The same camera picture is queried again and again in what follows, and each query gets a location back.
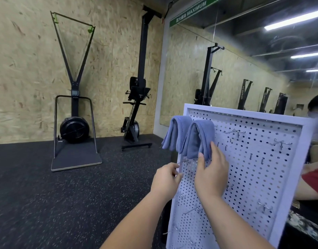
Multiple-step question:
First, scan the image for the person's left forearm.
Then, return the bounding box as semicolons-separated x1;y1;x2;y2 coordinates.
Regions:
100;192;172;249

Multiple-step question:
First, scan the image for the black upright exercise machine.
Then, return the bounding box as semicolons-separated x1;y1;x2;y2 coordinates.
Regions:
121;5;163;152

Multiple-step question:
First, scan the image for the plain blue towel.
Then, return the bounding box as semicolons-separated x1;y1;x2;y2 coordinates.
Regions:
180;119;216;162
161;115;193;154

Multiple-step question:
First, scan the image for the black ski trainer wooden-edged platform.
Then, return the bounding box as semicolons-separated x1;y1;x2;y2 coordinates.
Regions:
50;11;103;172

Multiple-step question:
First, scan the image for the green wall sign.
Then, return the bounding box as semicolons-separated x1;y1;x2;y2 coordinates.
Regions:
169;0;225;27

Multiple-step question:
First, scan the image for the white perforated metal rack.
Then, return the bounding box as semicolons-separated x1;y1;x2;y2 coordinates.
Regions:
166;103;316;249

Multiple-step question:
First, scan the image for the person's left hand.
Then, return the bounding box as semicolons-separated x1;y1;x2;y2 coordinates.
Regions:
150;162;184;204

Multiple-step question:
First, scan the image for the person's right forearm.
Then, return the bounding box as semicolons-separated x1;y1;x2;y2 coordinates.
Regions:
200;194;276;249

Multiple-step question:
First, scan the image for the person's right hand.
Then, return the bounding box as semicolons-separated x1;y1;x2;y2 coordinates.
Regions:
194;141;230;203

